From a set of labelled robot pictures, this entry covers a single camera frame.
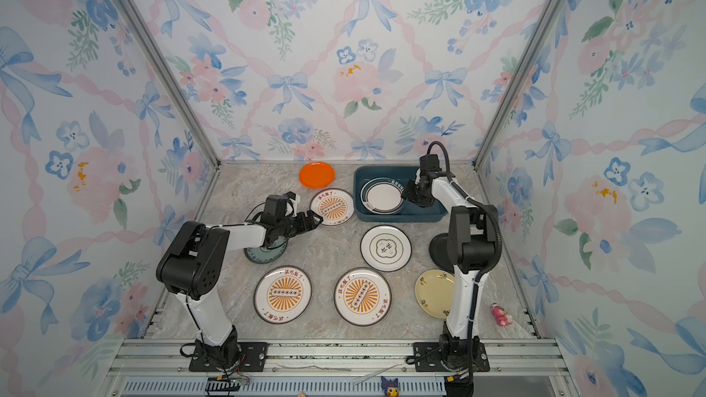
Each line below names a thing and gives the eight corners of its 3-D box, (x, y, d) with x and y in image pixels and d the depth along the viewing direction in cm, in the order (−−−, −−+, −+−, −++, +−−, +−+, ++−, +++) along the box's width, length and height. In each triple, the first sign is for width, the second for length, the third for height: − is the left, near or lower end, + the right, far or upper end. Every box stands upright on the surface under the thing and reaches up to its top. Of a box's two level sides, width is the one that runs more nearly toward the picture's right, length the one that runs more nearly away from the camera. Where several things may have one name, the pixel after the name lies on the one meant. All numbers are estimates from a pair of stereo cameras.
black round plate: (433, 273, 91) (435, 270, 90) (427, 236, 100) (428, 233, 98) (454, 273, 91) (456, 270, 90) (446, 236, 100) (447, 233, 98)
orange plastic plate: (298, 188, 114) (297, 185, 112) (302, 165, 122) (301, 162, 121) (334, 188, 114) (333, 185, 112) (335, 165, 122) (335, 162, 121)
